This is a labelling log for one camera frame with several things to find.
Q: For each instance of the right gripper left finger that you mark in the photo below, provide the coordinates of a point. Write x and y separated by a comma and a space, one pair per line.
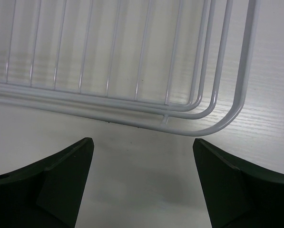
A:
47, 193

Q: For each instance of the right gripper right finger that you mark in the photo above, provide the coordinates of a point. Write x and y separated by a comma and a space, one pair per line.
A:
238, 193

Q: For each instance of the white wire dish rack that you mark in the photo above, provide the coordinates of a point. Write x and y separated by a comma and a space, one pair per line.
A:
173, 66

